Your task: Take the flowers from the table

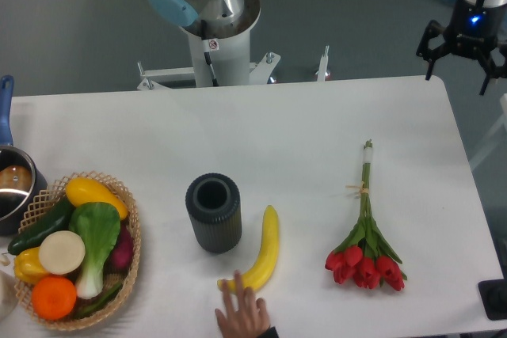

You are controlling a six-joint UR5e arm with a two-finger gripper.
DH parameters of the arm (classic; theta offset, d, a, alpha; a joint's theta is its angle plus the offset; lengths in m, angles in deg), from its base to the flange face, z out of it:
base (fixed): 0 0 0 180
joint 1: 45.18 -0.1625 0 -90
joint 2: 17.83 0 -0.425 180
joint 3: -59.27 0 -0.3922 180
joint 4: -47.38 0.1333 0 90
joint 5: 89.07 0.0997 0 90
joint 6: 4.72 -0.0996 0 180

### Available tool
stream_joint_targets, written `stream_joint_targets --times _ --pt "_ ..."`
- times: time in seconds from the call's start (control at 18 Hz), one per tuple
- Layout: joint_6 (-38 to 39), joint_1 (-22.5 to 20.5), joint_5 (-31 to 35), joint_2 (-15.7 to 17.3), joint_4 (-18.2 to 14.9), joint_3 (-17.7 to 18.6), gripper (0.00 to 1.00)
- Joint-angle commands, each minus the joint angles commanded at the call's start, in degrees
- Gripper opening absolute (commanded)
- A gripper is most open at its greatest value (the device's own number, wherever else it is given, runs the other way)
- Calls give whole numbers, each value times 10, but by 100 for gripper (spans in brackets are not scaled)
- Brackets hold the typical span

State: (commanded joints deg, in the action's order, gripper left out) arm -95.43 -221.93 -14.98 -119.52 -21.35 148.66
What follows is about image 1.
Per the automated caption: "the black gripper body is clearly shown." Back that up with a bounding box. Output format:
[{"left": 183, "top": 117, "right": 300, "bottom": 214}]
[{"left": 444, "top": 0, "right": 500, "bottom": 59}]

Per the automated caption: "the person's hand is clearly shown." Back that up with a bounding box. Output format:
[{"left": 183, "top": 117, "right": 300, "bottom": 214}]
[{"left": 215, "top": 271, "right": 271, "bottom": 338}]

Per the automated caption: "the yellow banana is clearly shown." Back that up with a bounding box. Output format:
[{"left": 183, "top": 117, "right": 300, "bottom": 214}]
[{"left": 239, "top": 205, "right": 280, "bottom": 292}]

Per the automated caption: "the yellow bell pepper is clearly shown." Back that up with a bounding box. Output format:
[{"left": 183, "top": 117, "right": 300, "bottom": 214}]
[{"left": 14, "top": 247, "right": 50, "bottom": 285}]

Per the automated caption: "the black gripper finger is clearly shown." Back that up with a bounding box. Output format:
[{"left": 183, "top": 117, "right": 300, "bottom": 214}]
[
  {"left": 476, "top": 40, "right": 506, "bottom": 96},
  {"left": 416, "top": 20, "right": 451, "bottom": 80}
]

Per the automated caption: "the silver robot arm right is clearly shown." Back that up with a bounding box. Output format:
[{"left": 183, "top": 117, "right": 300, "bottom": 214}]
[{"left": 444, "top": 0, "right": 506, "bottom": 94}]

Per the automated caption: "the dark grey ribbed vase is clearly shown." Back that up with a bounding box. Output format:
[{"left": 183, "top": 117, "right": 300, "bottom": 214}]
[{"left": 185, "top": 173, "right": 242, "bottom": 254}]

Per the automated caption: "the blue handled saucepan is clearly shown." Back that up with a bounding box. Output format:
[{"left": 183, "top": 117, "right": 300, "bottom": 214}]
[{"left": 1, "top": 75, "right": 47, "bottom": 237}]

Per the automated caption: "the white round radish slice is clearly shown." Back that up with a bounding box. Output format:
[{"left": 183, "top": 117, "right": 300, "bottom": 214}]
[{"left": 39, "top": 230, "right": 86, "bottom": 275}]

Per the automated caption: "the dark green pepper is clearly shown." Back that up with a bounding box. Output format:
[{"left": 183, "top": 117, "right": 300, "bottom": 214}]
[{"left": 73, "top": 282, "right": 123, "bottom": 319}]

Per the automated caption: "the yellow squash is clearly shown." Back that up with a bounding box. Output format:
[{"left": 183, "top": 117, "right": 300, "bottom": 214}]
[{"left": 65, "top": 177, "right": 129, "bottom": 220}]

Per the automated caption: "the red tulip bouquet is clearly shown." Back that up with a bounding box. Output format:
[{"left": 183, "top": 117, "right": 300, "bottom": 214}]
[{"left": 325, "top": 140, "right": 407, "bottom": 291}]

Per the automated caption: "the black device table edge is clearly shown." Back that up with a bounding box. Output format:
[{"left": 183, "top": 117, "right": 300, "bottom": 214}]
[{"left": 478, "top": 279, "right": 506, "bottom": 321}]

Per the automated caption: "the green bok choy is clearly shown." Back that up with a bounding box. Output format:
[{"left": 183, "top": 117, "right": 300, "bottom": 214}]
[{"left": 69, "top": 202, "right": 120, "bottom": 299}]

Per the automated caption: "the green cucumber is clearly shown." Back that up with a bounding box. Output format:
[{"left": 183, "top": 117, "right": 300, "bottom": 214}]
[{"left": 7, "top": 196, "right": 75, "bottom": 256}]

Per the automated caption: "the purple red onion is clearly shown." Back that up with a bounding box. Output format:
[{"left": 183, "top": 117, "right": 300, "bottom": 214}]
[{"left": 109, "top": 224, "right": 134, "bottom": 271}]

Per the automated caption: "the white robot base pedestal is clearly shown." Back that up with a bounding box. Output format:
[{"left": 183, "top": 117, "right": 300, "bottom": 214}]
[{"left": 137, "top": 27, "right": 281, "bottom": 90}]

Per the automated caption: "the orange fruit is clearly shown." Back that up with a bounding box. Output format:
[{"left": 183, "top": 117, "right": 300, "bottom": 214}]
[{"left": 31, "top": 276, "right": 77, "bottom": 321}]

